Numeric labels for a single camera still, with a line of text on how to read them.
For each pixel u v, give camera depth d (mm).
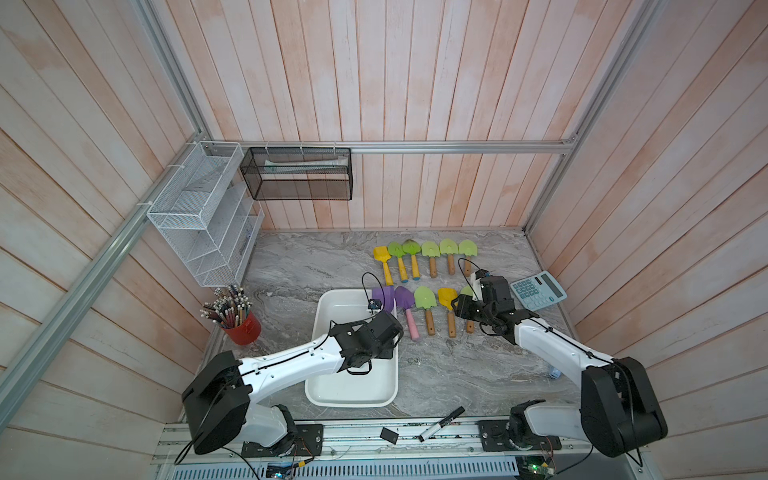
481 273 810
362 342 600
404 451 730
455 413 779
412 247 1135
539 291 999
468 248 1144
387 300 857
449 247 1144
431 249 1144
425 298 1000
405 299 981
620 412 420
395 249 1114
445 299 972
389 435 747
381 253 1110
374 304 739
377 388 802
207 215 686
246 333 845
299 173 1038
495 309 690
